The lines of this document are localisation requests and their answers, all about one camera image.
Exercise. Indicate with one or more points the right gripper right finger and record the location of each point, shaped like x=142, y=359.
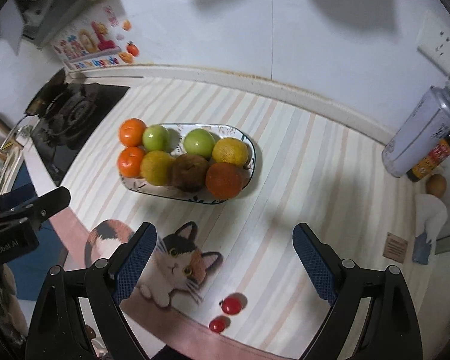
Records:
x=342, y=284

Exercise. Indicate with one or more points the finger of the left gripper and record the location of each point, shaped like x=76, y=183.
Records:
x=22, y=206

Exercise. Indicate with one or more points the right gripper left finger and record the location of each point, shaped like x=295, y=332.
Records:
x=109, y=281

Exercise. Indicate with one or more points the red cherry tomato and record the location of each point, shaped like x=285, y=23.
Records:
x=231, y=305
x=218, y=325

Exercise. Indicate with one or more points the small orange tangerine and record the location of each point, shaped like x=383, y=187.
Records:
x=131, y=132

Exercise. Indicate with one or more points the yellow lemon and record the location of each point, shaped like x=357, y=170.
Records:
x=231, y=151
x=156, y=168

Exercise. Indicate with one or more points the brown bruised apple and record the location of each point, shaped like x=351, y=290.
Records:
x=189, y=173

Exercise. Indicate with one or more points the dark orange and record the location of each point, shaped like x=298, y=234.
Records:
x=225, y=180

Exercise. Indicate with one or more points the blue cabinet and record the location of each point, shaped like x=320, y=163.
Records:
x=30, y=270

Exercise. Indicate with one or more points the small brown card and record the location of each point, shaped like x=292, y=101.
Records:
x=395, y=248

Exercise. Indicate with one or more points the black gas stove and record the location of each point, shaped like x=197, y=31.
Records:
x=74, y=116

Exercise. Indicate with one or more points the striped cat print mat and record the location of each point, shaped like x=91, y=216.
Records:
x=309, y=169

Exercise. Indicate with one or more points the brown round fruit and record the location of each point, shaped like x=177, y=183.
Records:
x=436, y=185

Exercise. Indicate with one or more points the left green apple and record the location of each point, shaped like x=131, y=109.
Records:
x=156, y=137

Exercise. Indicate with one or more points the green apple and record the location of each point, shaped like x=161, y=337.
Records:
x=156, y=137
x=199, y=142

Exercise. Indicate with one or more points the oval floral ceramic plate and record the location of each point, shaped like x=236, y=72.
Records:
x=177, y=134

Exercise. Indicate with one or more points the right green apple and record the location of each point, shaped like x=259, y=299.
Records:
x=199, y=142

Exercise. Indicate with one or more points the dark sauce bottle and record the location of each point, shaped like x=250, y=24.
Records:
x=432, y=160

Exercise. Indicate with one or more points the silver gas canister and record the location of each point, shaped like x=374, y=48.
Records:
x=427, y=124

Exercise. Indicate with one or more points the colourful wall sticker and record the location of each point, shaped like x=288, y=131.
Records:
x=99, y=39

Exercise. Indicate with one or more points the white wall socket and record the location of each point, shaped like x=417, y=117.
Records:
x=434, y=42

